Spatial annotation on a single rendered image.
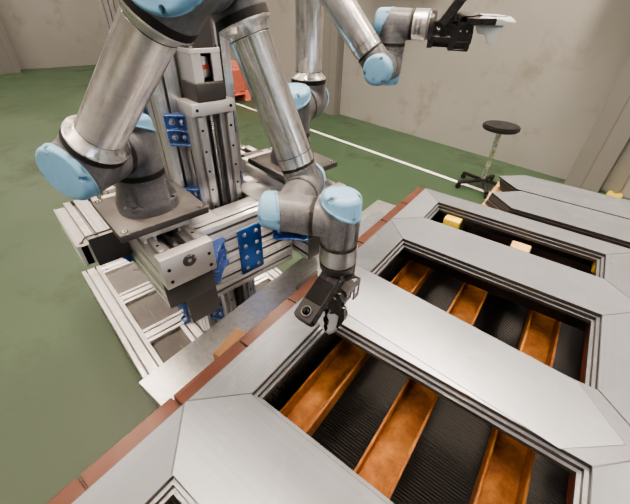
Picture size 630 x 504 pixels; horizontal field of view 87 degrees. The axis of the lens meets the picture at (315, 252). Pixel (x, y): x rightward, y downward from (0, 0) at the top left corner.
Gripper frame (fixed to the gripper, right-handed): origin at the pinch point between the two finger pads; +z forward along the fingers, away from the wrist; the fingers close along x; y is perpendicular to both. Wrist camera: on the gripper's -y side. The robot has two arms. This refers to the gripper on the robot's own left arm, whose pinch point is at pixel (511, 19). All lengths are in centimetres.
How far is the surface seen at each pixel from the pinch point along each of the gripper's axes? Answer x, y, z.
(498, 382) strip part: 71, 52, 14
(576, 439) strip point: 78, 51, 27
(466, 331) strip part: 59, 54, 7
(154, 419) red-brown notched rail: 104, 50, -48
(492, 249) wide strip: 20, 59, 14
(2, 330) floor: 82, 136, -209
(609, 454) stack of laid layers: 79, 51, 32
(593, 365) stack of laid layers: 58, 55, 35
